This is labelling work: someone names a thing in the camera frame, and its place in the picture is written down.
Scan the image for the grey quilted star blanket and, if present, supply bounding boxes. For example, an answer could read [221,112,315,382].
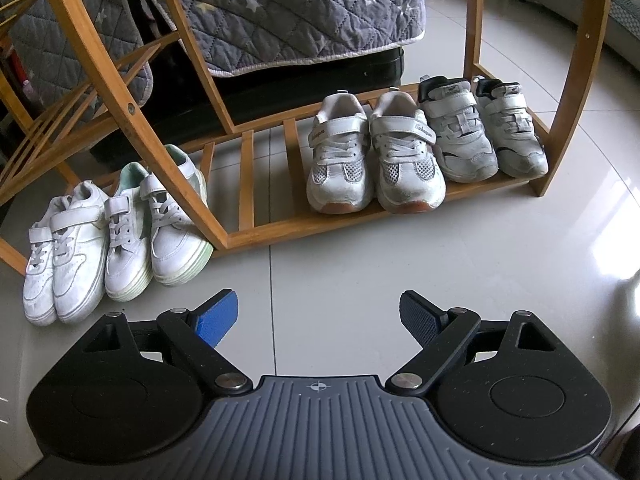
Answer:
[124,0,427,79]
[0,0,155,107]

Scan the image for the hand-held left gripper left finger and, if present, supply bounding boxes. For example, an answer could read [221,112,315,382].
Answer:
[82,288,252,396]

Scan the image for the plain white sneaker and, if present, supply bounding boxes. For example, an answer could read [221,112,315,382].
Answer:
[50,180,110,324]
[22,195,71,327]

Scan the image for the white sneaker mint lining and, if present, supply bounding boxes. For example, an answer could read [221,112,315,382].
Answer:
[140,144,215,288]
[103,162,153,303]

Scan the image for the white mesh sneaker pink lining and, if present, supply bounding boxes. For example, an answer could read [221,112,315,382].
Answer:
[369,91,447,215]
[306,92,376,212]

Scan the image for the wooden shoe rack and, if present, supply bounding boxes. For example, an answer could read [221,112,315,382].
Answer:
[0,0,615,277]

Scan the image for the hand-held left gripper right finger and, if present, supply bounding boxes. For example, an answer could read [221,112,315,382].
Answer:
[386,290,561,396]

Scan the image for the grey upholstered sofa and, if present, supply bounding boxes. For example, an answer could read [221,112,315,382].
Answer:
[505,0,640,73]

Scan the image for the white sneaker black lining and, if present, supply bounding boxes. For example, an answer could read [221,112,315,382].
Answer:
[472,76,550,178]
[417,75,500,183]

